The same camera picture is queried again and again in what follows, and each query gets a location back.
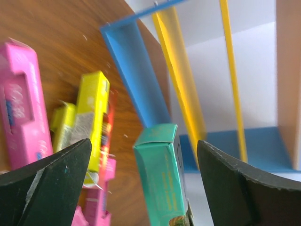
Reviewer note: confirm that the pink toothpaste box right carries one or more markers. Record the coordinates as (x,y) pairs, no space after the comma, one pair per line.
(95,212)

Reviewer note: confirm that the small pink toothpaste box upper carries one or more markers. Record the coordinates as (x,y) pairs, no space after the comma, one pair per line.
(22,105)

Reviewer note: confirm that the yellow toothpaste box upright centre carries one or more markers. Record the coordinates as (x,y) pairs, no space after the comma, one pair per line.
(74,122)

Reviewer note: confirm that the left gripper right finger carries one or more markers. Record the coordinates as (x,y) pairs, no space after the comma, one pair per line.
(239,194)

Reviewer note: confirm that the blue shelf with coloured boards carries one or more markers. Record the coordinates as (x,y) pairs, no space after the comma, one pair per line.
(226,91)

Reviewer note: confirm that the teal green tea toothpaste box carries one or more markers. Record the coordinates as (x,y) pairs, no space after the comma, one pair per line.
(159,159)

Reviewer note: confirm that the red 3D toothpaste box right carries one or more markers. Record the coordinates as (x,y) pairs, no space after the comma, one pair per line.
(108,121)

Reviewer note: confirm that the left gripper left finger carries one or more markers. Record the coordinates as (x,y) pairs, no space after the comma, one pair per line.
(45,192)

